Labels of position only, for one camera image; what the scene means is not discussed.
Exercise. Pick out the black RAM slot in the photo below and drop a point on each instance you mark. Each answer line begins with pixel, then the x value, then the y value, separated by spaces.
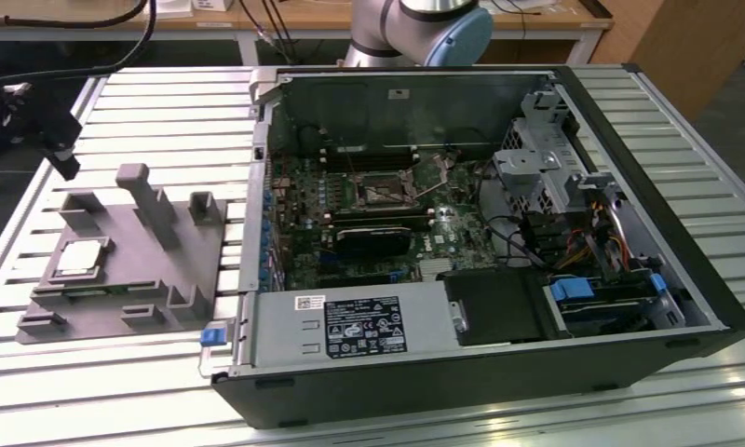
pixel 379 214
pixel 391 150
pixel 379 163

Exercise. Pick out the blue case latch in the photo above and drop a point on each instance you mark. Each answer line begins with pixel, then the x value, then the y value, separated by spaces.
pixel 212 337

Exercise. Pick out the blue plastic clip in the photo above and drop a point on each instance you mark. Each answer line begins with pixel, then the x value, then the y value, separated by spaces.
pixel 658 285

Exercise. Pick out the wooden desk white frame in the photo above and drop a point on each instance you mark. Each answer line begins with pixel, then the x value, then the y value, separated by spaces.
pixel 37 32

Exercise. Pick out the silver square CPU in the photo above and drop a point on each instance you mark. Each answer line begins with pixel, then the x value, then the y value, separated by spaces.
pixel 79 258

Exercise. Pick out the white cardboard box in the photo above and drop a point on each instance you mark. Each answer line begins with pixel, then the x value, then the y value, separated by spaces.
pixel 173 4

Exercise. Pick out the black open PC case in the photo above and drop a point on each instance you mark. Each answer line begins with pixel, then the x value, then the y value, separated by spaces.
pixel 409 400

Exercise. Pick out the white box dark print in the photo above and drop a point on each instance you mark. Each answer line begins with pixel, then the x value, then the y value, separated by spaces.
pixel 213 4

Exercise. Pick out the silver metal drive cage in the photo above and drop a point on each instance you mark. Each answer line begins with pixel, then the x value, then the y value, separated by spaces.
pixel 522 172

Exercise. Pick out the wooden cabinet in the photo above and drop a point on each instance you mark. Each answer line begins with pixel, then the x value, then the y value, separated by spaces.
pixel 708 46

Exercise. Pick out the green RAM stick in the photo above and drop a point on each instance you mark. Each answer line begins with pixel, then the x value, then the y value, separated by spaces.
pixel 87 292

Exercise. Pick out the CPU socket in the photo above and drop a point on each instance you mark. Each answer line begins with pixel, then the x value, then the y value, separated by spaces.
pixel 379 193

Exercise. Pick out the green motherboard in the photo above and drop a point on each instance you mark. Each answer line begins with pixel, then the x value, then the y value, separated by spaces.
pixel 466 233

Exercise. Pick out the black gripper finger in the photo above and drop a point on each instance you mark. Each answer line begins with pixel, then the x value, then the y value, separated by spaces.
pixel 59 130

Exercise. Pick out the silver power supply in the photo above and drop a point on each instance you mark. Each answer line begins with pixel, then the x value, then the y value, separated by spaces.
pixel 285 326

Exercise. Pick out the grey plastic parts rack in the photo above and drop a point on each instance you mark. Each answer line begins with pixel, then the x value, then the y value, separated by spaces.
pixel 143 274

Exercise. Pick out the black expansion slot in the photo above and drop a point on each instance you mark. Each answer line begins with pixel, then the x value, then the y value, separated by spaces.
pixel 360 280

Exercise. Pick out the black graphics card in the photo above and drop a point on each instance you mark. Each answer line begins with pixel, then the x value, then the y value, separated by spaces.
pixel 372 242

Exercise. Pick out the silver chipset heatsink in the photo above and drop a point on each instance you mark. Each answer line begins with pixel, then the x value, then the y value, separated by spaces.
pixel 436 270

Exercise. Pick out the blue disk carrier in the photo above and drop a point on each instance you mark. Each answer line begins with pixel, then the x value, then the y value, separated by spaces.
pixel 571 291

